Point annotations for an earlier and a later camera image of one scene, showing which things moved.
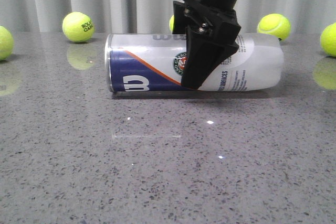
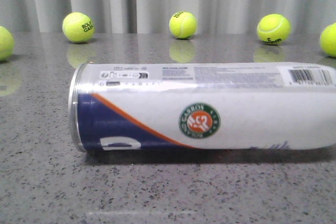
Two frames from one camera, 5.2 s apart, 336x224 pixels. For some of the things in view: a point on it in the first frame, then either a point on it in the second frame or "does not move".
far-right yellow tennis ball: (327, 39) does not move
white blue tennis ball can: (153, 62) to (121, 107)
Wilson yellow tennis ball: (274, 23) does not move
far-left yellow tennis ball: (7, 43) does not move
